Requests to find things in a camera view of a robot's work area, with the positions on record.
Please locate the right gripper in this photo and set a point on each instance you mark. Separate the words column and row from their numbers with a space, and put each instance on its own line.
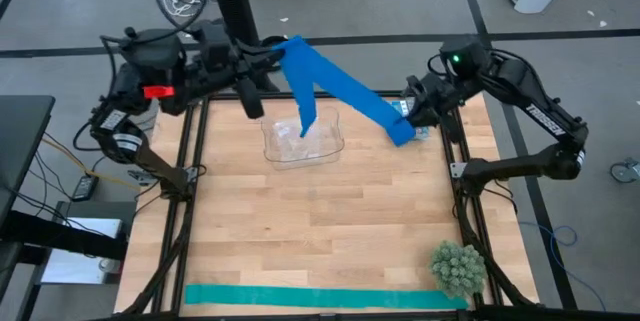
column 435, row 98

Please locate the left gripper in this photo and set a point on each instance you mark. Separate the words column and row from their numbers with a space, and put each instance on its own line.
column 215, row 56

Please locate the blue elastic bandage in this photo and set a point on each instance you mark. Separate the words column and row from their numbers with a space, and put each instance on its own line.
column 305, row 66

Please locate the clear zipper plastic bag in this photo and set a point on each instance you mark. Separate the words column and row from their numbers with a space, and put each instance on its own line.
column 290, row 141

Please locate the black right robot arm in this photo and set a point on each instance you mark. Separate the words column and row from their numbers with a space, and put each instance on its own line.
column 520, row 86

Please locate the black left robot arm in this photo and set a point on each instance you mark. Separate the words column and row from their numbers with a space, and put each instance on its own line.
column 150, row 56

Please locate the teal elastic bandage strip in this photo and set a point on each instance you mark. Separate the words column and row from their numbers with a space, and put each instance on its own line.
column 325, row 297

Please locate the first aid kit box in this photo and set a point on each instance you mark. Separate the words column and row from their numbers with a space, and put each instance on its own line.
column 424, row 132

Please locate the black tower fan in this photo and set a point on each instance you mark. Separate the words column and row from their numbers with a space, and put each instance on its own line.
column 235, row 6

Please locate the clear plastic bin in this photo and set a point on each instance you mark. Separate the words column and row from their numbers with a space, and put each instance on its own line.
column 325, row 146

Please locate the artificial green plant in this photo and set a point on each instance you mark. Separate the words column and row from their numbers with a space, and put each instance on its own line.
column 457, row 268

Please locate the caster wheel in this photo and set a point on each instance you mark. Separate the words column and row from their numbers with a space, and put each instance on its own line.
column 625, row 171

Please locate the black power adapter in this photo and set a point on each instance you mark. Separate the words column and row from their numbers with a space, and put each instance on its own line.
column 84, row 188

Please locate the white plastic box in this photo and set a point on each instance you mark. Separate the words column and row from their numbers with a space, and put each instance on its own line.
column 85, row 228

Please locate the black desk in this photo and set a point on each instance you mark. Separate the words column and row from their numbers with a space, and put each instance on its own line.
column 22, row 136

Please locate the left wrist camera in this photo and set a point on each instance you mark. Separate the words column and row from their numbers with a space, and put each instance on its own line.
column 249, row 98

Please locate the black aluminium table frame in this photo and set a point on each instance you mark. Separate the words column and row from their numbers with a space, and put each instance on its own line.
column 469, row 226

